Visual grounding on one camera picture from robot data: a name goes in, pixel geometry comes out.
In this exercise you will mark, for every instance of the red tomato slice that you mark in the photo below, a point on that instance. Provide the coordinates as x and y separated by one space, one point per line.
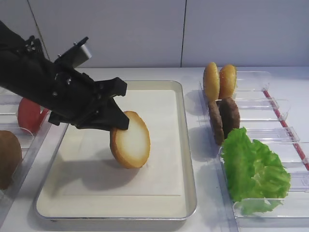
30 116

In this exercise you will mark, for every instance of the clear acrylic rack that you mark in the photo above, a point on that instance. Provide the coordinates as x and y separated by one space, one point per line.
263 121
30 146

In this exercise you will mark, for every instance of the brown meat patty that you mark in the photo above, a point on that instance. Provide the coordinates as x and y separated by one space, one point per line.
216 122
230 116

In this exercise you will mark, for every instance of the clear acrylic rack right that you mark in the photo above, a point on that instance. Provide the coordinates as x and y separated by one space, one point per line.
263 121

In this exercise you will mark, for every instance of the green lettuce leaf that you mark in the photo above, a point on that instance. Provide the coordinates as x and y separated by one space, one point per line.
256 177

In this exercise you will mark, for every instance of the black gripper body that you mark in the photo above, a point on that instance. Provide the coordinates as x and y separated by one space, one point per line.
69 94

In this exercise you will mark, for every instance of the clear acrylic rack left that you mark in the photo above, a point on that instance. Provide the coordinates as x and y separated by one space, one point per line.
30 146

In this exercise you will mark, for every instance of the sesame bun rear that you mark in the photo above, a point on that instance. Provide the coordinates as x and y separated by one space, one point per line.
228 78

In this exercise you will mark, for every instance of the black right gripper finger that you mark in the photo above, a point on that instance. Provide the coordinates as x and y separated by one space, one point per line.
110 88

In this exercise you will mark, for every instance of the brown bread bun left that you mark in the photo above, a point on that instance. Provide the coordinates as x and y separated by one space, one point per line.
10 157

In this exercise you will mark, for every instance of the sesame bun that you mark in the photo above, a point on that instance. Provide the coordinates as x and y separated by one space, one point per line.
228 78
211 81

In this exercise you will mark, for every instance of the white metal tray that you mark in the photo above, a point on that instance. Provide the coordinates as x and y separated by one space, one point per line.
144 172

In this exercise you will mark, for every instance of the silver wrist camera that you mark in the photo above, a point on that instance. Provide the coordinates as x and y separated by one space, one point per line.
78 54

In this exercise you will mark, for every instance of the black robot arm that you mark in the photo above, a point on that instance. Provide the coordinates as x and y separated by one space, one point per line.
19 69

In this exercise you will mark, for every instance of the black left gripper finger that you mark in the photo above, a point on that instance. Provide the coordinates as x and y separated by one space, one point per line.
103 115

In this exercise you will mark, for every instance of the sesame bun front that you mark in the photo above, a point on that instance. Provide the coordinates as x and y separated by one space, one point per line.
211 81

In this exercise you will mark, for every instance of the bun slice bottom half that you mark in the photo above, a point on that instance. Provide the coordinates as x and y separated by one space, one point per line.
131 147

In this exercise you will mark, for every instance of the brown meat patty front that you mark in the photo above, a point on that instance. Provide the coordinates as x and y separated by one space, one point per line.
216 122

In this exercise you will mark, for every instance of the brown meat patty rear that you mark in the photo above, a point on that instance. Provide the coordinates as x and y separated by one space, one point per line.
230 116

